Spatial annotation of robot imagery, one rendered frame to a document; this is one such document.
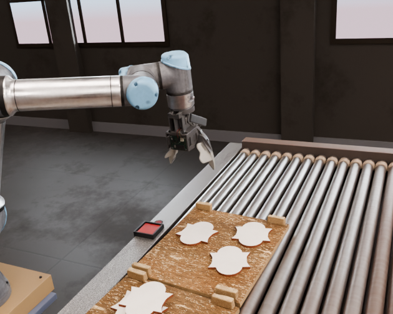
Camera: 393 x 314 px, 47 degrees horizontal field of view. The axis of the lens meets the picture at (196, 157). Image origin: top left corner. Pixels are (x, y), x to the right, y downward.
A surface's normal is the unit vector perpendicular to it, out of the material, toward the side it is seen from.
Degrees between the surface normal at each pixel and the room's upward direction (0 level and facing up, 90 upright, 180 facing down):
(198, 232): 0
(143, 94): 91
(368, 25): 90
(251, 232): 0
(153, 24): 90
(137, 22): 90
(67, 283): 0
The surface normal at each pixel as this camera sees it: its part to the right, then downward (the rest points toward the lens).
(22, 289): -0.09, -0.91
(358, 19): -0.40, 0.38
